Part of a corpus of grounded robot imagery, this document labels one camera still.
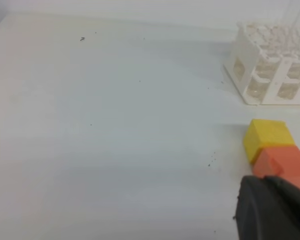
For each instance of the orange cube block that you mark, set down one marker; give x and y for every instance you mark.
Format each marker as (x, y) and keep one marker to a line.
(281, 161)

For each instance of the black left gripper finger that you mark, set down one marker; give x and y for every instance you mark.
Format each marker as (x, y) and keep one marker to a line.
(268, 208)

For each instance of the clear test tube in rack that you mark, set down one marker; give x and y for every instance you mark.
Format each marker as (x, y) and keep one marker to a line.
(291, 16)

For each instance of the yellow cube block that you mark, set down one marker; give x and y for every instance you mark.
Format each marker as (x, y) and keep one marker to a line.
(263, 133)

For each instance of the white plastic test tube rack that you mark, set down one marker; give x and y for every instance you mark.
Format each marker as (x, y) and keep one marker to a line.
(264, 63)

